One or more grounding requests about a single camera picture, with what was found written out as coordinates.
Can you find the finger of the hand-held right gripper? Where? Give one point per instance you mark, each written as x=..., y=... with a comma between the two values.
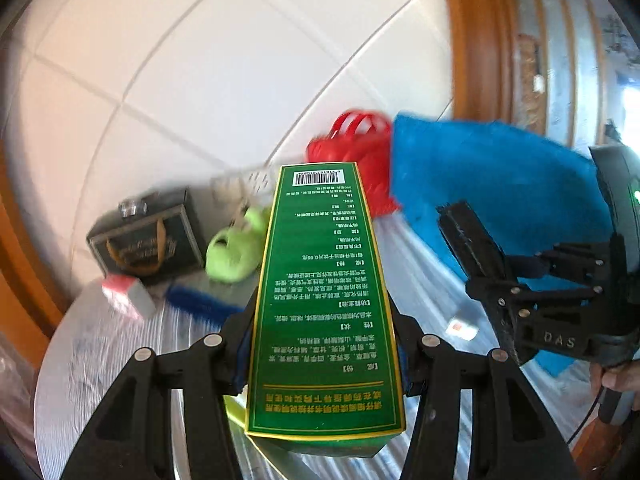
x=520, y=305
x=560, y=262

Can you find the small pink box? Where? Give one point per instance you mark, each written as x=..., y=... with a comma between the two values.
x=130, y=297

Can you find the blue fuzzy brush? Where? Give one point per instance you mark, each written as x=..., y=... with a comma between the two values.
x=200, y=305

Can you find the red toy suitcase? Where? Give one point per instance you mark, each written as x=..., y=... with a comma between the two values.
x=360, y=155

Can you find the black gift box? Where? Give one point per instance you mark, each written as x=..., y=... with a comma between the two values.
x=145, y=240

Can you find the dark green box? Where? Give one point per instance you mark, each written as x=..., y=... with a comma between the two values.
x=320, y=320

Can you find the wooden door frame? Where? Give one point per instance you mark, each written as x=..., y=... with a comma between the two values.
x=475, y=40

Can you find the blue plastic crate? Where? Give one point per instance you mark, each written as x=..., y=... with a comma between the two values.
x=500, y=170

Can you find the red white small box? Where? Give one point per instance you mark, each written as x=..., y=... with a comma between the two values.
x=462, y=329

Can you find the person's right hand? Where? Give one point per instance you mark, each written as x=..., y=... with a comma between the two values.
x=622, y=376

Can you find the white wall socket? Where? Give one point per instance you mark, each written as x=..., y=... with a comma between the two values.
x=260, y=180

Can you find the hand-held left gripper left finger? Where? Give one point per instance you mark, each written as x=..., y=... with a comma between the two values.
x=225, y=355

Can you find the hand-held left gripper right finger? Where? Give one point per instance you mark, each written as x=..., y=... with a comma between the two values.
x=417, y=360

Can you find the cloth-covered round desktop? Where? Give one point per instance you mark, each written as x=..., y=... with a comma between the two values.
x=125, y=385

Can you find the green frog plush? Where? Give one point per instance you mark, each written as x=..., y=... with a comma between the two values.
x=235, y=250

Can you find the rolled patterned carpet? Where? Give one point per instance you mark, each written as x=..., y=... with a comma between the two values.
x=532, y=80

